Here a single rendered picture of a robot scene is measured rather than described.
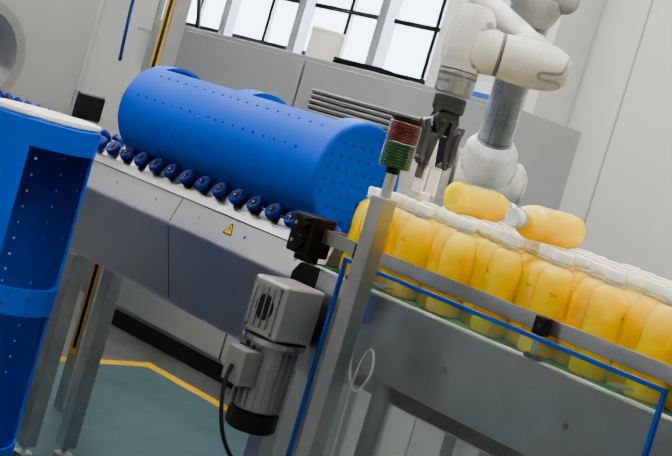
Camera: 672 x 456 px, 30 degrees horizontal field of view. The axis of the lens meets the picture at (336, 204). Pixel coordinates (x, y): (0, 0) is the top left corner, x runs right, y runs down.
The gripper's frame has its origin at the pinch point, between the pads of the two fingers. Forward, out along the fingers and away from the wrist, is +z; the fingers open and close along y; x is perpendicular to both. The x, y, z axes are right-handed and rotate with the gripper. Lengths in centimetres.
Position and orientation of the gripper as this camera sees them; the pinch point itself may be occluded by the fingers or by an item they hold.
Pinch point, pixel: (426, 181)
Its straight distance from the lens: 288.4
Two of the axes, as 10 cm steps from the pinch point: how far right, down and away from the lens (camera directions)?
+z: -2.8, 9.6, 0.6
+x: 6.4, 2.4, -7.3
